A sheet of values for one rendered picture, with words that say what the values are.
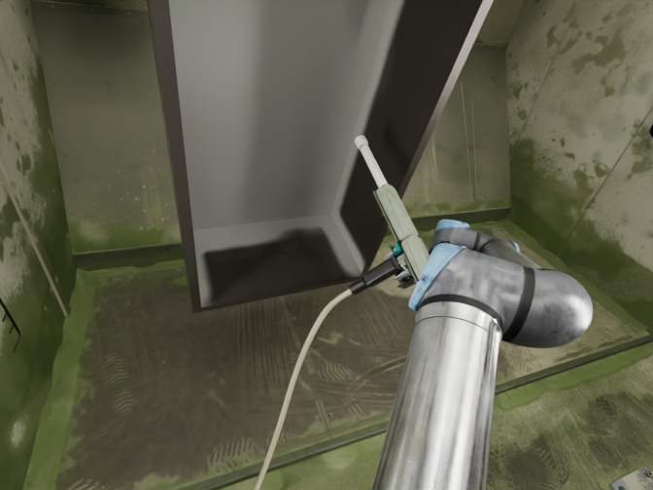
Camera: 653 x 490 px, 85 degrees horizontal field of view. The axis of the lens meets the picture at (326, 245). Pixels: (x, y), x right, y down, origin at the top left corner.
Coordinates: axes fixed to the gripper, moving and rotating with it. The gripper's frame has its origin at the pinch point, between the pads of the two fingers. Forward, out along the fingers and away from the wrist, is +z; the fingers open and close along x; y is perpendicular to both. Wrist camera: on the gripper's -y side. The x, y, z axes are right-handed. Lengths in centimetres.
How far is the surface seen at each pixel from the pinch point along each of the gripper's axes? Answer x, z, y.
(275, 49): 61, 18, 2
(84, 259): 74, 3, 139
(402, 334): -4, -85, 40
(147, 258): 71, -19, 125
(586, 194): 37, -171, -66
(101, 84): 139, 15, 90
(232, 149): 55, 9, 32
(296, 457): -34, -27, 70
